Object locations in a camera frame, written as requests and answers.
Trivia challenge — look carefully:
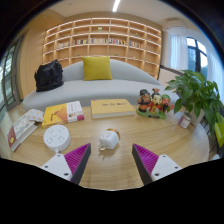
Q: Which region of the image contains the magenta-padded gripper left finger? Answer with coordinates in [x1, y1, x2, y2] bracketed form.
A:
[39, 143, 92, 185]

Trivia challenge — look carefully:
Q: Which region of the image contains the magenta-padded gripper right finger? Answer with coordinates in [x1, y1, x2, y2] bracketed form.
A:
[131, 143, 183, 186]

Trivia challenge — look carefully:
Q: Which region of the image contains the white charger with gold band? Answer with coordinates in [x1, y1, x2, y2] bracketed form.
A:
[97, 128, 122, 152]

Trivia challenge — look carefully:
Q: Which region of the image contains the round white power strip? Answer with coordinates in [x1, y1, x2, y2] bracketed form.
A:
[42, 124, 72, 154]

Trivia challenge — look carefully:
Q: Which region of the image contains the small pink jar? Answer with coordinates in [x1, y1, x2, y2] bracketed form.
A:
[177, 111, 192, 130]

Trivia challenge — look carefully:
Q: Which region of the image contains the red and white book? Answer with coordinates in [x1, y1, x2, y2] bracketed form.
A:
[6, 114, 39, 153]

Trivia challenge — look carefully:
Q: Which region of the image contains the orange and white book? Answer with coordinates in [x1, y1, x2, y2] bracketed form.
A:
[41, 100, 86, 129]

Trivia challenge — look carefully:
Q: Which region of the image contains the colourful figurine group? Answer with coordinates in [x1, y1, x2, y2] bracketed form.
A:
[135, 87, 174, 120]

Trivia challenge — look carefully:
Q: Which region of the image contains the green chair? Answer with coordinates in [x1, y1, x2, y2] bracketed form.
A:
[213, 114, 224, 149]

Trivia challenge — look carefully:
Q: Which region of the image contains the yellow hardcover book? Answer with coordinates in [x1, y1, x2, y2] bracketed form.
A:
[90, 98, 137, 120]

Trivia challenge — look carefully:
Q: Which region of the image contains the potted green plant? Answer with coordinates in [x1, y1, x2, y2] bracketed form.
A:
[164, 69, 224, 136]

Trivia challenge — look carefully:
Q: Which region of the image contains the grey curved sofa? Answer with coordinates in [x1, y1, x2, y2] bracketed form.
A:
[22, 58, 181, 113]

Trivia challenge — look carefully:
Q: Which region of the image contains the white radiator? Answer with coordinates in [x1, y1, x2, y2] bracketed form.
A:
[159, 68, 181, 88]

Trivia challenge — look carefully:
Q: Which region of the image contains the black bag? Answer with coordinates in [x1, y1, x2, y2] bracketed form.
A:
[33, 59, 65, 93]

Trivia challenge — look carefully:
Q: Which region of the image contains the grey framed glass door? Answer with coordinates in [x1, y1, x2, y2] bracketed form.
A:
[0, 34, 25, 113]

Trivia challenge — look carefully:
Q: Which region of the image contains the yellow cushion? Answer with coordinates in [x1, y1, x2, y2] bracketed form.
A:
[81, 55, 114, 82]

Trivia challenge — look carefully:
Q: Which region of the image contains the white sheer curtain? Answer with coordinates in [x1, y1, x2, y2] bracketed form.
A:
[169, 34, 189, 72]
[206, 49, 224, 101]

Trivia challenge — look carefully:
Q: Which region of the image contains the dark framed window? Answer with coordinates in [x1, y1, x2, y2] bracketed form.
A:
[186, 36, 209, 84]

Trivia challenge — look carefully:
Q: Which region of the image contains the wooden shelf unit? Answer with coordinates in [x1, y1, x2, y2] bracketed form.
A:
[42, 17, 163, 79]

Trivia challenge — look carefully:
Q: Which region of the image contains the white air conditioner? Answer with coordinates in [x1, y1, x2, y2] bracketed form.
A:
[165, 19, 186, 30]

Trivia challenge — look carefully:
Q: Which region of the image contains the long ceiling light strip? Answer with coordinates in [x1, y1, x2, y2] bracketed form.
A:
[111, 0, 122, 13]

